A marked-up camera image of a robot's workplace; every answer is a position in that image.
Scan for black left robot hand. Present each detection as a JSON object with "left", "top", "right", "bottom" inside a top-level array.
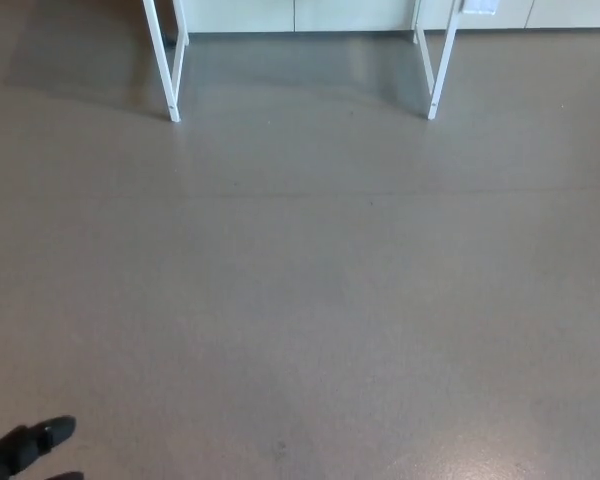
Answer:
[{"left": 0, "top": 414, "right": 85, "bottom": 480}]

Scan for white base cabinets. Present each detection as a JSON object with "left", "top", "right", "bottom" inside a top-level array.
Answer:
[{"left": 172, "top": 0, "right": 600, "bottom": 34}]

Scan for white paper label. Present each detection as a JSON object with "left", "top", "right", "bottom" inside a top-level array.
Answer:
[{"left": 461, "top": 0, "right": 500, "bottom": 15}]

